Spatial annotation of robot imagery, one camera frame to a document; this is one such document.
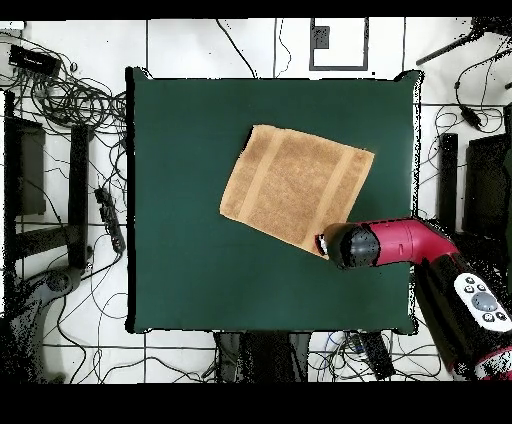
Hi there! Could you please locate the orange terry towel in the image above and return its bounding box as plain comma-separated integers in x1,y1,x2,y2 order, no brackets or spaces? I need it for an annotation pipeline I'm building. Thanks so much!
218,124,376,260

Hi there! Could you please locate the black power strip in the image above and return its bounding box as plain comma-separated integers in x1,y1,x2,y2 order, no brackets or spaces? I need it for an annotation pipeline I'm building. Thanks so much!
94,186,126,254
354,331,397,380

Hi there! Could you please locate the dark green table cloth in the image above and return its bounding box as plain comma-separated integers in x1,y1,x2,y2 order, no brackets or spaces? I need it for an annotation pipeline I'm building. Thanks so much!
125,66,424,335

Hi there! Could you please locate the black tripod leg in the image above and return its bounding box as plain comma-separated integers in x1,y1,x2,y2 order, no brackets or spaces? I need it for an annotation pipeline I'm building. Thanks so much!
415,17,512,67

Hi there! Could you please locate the grey caster base leg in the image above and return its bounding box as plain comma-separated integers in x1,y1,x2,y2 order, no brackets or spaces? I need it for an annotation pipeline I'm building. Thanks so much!
7,265,87,383

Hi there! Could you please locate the black electronics box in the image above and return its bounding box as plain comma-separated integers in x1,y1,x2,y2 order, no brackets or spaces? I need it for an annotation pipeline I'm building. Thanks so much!
7,44,62,77

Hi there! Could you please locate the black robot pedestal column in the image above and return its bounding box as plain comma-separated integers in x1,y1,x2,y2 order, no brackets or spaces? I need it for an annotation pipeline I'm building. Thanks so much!
214,330,313,383

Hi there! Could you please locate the black metal stand frame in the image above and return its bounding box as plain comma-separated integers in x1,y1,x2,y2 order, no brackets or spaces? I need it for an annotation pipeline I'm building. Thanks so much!
434,133,512,277
3,115,94,274

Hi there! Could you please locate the black cable with adapter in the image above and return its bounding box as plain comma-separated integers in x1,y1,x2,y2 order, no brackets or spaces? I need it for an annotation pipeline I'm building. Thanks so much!
454,51,506,134

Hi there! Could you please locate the grey square floor frame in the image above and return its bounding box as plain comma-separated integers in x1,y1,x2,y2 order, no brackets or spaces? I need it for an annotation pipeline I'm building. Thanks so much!
308,17,370,72

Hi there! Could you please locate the tangled black cable bundle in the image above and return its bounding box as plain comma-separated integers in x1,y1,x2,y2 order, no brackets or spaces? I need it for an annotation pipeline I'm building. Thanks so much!
0,31,130,135

